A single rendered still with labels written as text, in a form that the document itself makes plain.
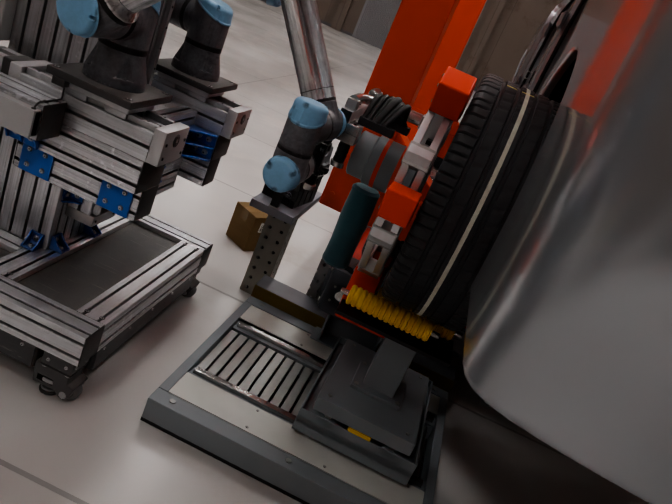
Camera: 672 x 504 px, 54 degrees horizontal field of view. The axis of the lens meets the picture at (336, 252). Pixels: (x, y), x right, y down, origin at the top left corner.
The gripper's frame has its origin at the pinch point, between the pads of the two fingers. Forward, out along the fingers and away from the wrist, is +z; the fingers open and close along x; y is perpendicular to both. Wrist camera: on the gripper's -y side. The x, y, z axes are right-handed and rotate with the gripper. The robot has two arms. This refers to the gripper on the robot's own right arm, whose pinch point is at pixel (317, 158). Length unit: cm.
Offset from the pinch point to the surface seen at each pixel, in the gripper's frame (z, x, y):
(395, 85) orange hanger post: 65, -4, 18
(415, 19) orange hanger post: 65, -1, 39
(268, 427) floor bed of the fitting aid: -6, -17, -75
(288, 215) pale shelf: 59, 12, -38
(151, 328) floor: 24, 35, -83
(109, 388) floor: -12, 28, -83
